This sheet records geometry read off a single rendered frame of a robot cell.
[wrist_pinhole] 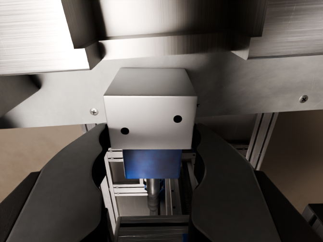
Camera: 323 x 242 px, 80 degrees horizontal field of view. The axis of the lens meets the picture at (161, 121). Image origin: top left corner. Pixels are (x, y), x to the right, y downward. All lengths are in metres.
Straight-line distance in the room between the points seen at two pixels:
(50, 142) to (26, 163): 0.25
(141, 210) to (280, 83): 1.17
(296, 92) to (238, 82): 0.05
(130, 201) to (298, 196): 1.24
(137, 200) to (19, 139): 0.78
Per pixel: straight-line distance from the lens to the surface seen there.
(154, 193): 0.18
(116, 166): 1.04
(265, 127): 0.97
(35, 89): 0.18
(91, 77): 0.16
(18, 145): 1.45
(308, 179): 1.75
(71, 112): 0.18
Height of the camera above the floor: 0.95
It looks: 60 degrees down
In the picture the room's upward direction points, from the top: 178 degrees clockwise
